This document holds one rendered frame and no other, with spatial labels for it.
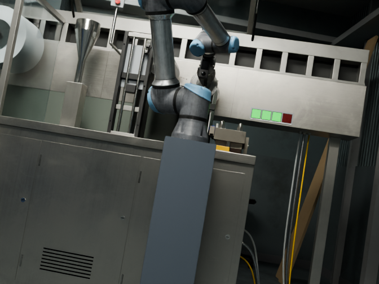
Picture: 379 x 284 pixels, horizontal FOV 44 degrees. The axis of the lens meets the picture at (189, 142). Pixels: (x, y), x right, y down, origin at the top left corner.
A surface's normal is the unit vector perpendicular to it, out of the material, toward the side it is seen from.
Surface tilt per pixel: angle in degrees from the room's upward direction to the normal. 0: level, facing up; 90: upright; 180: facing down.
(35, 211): 90
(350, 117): 90
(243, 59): 90
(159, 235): 90
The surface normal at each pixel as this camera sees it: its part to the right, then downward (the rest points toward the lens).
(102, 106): -0.11, -0.09
